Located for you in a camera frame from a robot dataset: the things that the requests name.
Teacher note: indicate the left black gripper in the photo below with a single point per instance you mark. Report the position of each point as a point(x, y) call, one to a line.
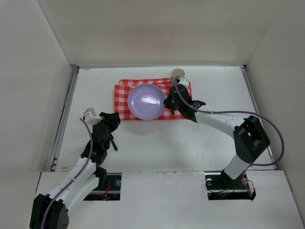
point(108, 120)

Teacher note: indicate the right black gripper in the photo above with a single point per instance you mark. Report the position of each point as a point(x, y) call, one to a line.
point(175, 96)

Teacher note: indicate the gold fork dark handle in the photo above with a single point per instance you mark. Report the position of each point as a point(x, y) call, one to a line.
point(113, 143)

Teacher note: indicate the purple plastic plate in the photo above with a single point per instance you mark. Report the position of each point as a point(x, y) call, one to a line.
point(145, 101)

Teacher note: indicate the light blue mug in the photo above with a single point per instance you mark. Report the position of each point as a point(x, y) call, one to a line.
point(177, 73)

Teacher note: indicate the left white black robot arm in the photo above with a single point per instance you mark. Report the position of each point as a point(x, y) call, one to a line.
point(53, 209)

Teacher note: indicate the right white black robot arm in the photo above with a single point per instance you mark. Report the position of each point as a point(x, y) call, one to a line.
point(250, 138)

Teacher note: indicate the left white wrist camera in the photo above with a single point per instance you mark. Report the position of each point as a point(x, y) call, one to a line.
point(90, 117)

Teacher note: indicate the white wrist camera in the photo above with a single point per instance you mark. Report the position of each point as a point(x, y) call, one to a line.
point(90, 117)
point(182, 81)

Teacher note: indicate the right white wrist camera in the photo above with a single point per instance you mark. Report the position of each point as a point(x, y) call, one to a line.
point(182, 81)

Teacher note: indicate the left aluminium table rail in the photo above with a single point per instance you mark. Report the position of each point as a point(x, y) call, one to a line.
point(55, 148)

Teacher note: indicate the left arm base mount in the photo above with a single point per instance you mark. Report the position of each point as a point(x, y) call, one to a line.
point(109, 186)

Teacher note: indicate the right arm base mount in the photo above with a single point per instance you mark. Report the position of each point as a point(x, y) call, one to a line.
point(220, 187)

